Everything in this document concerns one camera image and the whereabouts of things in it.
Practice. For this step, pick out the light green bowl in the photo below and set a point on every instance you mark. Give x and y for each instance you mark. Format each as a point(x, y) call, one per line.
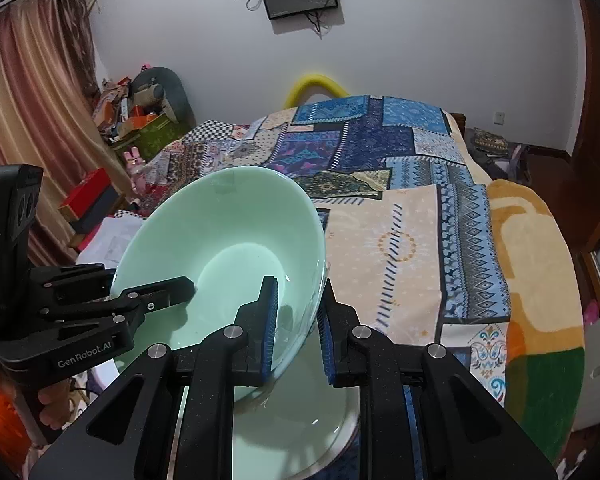
point(220, 220)

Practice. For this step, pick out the person's left forearm orange sleeve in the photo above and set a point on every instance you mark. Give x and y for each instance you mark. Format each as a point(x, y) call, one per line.
point(2, 420)

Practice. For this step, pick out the grey cushion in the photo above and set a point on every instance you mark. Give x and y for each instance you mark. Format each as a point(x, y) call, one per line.
point(172, 90)

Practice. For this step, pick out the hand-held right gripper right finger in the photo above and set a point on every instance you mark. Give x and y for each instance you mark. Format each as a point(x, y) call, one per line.
point(325, 345)

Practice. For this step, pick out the red box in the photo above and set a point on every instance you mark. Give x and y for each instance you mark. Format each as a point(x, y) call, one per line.
point(87, 185)

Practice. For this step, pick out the white paper sheet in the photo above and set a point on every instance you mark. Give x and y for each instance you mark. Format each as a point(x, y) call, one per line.
point(110, 240)

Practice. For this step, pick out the light green plate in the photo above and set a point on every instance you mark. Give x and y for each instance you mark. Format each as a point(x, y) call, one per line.
point(290, 420)

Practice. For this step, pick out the brown striped curtain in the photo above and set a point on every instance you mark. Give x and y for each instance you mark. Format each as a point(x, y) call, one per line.
point(30, 85)

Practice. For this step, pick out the pink bunny toy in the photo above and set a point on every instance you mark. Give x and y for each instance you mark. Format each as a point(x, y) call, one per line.
point(135, 160)

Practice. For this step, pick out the person's left hand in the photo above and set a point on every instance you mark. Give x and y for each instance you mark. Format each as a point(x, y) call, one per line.
point(55, 407)

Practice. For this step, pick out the green cardboard box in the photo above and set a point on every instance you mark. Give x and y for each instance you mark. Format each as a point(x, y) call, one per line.
point(150, 135)

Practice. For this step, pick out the patterned bag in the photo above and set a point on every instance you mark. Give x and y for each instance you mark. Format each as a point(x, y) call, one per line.
point(490, 140)

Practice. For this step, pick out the yellow hoop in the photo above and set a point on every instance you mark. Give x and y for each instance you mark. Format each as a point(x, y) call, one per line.
point(312, 80)

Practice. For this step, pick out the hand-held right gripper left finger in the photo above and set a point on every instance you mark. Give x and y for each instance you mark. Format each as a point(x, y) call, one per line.
point(269, 330)

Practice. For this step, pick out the white wall outlet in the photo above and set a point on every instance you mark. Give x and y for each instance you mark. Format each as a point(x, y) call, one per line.
point(500, 118)

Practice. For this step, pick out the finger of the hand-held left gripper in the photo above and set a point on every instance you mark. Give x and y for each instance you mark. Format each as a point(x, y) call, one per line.
point(165, 291)
point(75, 282)

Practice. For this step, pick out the pile of cardboard boxes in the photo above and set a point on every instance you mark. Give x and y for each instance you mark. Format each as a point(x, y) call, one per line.
point(112, 105)

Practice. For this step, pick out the patchwork printed bedsheet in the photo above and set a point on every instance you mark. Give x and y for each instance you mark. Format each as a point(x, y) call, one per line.
point(360, 150)

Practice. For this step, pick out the yellow and green fleece blanket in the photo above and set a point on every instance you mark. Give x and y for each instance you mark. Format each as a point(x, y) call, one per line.
point(530, 260)

